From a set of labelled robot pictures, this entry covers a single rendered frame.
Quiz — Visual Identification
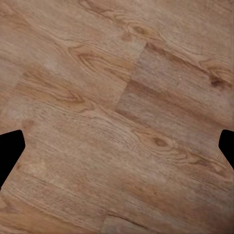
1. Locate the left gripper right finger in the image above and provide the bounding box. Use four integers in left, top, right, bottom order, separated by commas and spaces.
218, 130, 234, 169

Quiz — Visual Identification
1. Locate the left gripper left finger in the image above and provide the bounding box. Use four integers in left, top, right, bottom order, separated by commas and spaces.
0, 130, 25, 188

